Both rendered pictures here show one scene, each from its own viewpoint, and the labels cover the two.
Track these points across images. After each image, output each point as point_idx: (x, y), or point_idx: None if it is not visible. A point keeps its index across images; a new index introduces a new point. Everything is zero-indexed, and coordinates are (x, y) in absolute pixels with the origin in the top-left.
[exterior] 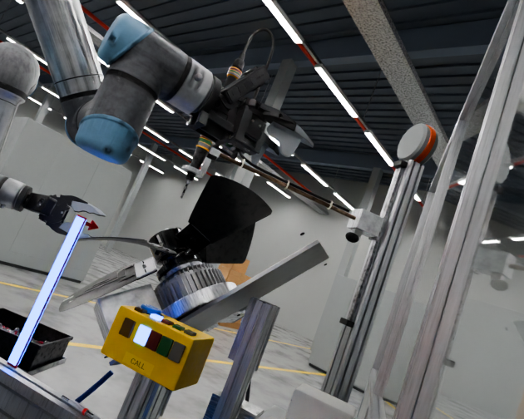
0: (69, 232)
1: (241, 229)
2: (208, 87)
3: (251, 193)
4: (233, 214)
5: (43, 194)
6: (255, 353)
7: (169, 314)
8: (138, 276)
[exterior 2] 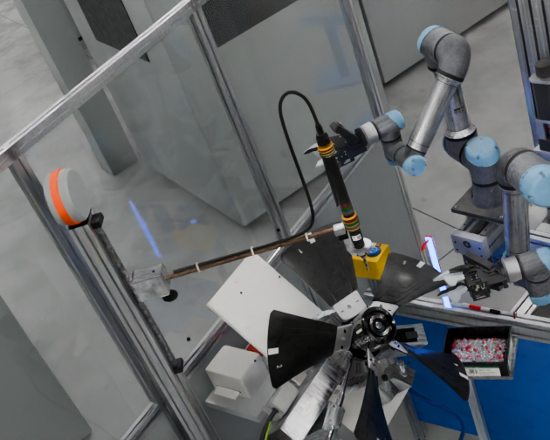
0: (434, 244)
1: (305, 281)
2: None
3: None
4: (316, 266)
5: (476, 254)
6: None
7: None
8: (399, 343)
